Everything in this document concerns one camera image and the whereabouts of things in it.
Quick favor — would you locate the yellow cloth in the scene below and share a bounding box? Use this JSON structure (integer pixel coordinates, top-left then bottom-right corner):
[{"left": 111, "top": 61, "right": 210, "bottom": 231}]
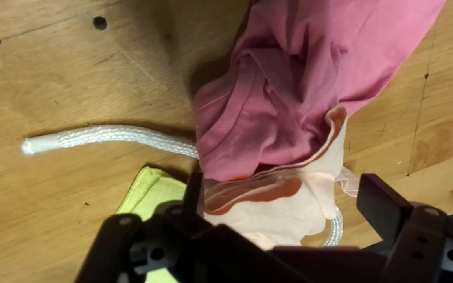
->
[{"left": 115, "top": 163, "right": 189, "bottom": 283}]

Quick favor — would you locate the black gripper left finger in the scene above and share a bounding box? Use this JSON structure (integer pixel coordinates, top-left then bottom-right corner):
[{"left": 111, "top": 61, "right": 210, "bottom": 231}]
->
[{"left": 183, "top": 171, "right": 205, "bottom": 215}]

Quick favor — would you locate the white rope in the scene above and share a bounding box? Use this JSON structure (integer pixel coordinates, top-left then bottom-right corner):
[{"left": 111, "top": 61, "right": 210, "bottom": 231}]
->
[{"left": 19, "top": 124, "right": 202, "bottom": 160}]

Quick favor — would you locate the pale peach cloth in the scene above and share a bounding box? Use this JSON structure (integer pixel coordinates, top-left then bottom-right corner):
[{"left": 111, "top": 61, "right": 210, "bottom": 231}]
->
[{"left": 203, "top": 107, "right": 359, "bottom": 250}]

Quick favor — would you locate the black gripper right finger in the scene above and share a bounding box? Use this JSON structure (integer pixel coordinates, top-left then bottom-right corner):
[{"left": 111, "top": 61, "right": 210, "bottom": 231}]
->
[{"left": 358, "top": 173, "right": 413, "bottom": 248}]

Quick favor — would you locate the pink cloth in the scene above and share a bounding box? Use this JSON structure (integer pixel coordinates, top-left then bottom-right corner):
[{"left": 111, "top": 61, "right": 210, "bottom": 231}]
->
[{"left": 196, "top": 0, "right": 446, "bottom": 181}]

